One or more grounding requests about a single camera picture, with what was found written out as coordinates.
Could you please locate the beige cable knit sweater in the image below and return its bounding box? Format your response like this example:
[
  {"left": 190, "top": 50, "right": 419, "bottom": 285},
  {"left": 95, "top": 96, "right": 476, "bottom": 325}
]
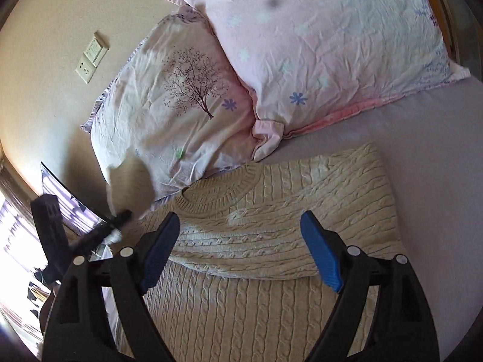
[{"left": 121, "top": 143, "right": 404, "bottom": 361}]

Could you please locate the dark framed monitor screen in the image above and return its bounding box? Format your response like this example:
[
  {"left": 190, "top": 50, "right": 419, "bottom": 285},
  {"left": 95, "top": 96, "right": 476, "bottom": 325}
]
[{"left": 40, "top": 163, "right": 105, "bottom": 244}]

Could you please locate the white tree print pillow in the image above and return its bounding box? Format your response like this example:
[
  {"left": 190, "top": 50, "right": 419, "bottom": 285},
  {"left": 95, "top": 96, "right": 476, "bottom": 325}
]
[{"left": 88, "top": 6, "right": 262, "bottom": 199}]

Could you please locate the lilac bed sheet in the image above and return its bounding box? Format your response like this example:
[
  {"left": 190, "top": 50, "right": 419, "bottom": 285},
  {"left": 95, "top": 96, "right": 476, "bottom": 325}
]
[{"left": 99, "top": 77, "right": 483, "bottom": 362}]

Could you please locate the pink flower print pillow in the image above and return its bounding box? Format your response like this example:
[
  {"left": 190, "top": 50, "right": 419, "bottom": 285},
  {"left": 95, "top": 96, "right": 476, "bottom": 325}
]
[{"left": 167, "top": 0, "right": 470, "bottom": 159}]

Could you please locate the wooden headboard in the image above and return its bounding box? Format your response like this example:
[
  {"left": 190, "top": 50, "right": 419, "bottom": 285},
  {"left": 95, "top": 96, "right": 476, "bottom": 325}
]
[{"left": 428, "top": 0, "right": 461, "bottom": 63}]

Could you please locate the window with brown frame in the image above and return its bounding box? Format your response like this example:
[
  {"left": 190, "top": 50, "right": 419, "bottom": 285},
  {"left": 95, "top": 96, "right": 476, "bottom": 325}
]
[{"left": 1, "top": 158, "right": 46, "bottom": 358}]

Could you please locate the white wall switch socket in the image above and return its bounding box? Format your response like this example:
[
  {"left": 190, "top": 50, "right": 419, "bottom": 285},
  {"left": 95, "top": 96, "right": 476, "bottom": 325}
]
[{"left": 75, "top": 33, "right": 109, "bottom": 84}]

